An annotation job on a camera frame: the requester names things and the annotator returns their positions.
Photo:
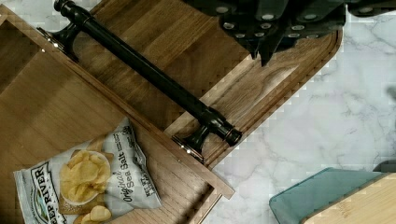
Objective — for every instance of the wooden drawer with black handle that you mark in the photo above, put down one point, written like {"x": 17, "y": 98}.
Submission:
{"x": 50, "y": 104}

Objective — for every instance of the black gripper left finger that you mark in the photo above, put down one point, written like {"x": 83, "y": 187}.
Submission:
{"x": 236, "y": 19}

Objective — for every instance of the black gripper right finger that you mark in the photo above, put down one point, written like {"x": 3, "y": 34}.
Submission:
{"x": 300, "y": 19}

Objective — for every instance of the white potato chips bag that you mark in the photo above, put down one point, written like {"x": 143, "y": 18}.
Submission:
{"x": 95, "y": 182}

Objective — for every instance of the teal canister with bamboo lid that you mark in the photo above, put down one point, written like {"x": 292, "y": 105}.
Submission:
{"x": 318, "y": 191}

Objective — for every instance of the large wooden cutting board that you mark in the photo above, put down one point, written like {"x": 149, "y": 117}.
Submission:
{"x": 191, "y": 48}

